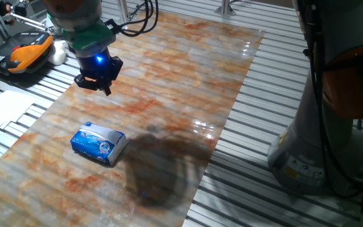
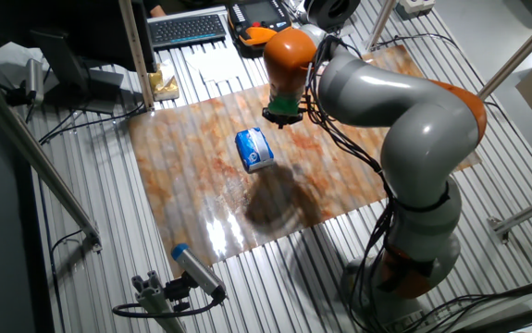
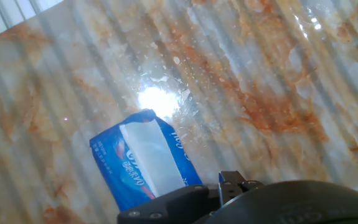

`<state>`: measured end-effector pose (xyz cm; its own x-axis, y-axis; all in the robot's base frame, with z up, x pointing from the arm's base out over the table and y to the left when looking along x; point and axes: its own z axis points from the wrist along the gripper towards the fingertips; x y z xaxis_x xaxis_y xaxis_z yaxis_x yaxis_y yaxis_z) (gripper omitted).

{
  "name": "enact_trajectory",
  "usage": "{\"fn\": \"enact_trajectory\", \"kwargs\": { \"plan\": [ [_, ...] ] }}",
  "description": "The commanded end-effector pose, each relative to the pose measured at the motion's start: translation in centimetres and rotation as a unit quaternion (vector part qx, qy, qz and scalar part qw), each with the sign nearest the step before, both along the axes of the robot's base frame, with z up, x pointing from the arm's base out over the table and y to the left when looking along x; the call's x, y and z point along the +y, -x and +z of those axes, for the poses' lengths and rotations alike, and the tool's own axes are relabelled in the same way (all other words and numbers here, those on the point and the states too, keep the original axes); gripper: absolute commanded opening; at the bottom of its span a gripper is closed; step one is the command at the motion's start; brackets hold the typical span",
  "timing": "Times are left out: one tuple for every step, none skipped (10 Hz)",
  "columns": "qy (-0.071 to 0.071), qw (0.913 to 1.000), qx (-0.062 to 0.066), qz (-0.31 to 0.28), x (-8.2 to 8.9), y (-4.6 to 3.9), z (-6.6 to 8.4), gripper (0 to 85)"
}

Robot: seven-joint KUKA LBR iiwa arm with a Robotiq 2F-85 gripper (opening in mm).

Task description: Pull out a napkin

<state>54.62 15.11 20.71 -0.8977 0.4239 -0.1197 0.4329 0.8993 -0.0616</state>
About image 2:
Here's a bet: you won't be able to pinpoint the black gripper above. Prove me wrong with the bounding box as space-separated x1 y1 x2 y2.
262 106 304 130

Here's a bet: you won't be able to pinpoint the blue tissue pack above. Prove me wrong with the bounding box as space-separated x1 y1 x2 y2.
234 127 276 174

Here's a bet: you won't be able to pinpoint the white paper sheet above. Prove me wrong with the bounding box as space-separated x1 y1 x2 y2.
184 45 251 85

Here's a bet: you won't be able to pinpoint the orange marble pattern mat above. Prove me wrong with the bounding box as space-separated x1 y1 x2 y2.
128 44 482 278

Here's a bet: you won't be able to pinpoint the orange black teach pendant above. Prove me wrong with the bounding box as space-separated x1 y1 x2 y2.
227 0 293 50

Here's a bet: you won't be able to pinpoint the black round spool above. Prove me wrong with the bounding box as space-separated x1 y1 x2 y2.
303 0 362 31

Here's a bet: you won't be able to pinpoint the yellow tissue box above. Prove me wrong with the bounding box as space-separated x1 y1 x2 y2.
148 59 181 102

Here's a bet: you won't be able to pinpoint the black keyboard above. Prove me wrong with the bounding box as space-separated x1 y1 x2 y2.
146 6 229 50

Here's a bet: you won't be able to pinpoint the white power strip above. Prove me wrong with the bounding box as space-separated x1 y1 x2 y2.
397 0 436 19

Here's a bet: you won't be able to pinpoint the short aluminium profile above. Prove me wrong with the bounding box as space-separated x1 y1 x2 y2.
130 270 188 333

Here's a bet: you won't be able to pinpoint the black monitor stand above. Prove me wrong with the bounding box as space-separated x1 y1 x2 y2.
29 28 126 116

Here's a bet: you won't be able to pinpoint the white crumpled paper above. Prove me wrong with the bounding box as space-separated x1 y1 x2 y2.
0 41 58 92

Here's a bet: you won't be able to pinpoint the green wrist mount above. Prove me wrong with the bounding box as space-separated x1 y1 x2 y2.
267 93 302 117

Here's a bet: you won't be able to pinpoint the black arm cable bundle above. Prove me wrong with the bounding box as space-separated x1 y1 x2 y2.
304 34 414 333

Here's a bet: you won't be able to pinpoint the aluminium frame pole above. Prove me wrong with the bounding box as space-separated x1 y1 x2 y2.
365 0 397 51
476 4 532 100

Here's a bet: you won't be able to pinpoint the beige upright post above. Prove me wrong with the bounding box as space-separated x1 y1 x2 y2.
118 0 155 112

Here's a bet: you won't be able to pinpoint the silver camera with blue cap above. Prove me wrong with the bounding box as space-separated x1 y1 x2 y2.
170 242 228 302

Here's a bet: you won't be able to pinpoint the thin black table cables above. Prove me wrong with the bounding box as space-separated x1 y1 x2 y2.
38 100 146 145

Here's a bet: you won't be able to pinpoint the black camera clamp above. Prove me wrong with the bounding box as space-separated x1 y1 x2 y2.
163 272 197 312
6 85 33 108

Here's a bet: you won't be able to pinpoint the black camera cable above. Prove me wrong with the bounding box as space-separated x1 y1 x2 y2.
111 286 228 319

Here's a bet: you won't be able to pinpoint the aluminium frame bar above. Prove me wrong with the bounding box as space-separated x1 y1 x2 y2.
486 189 532 245
0 68 104 253

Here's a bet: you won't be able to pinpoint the plain silver camera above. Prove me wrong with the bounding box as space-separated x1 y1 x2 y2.
24 58 45 105

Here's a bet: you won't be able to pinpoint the black floor cables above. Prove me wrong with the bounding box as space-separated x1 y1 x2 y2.
403 275 532 333

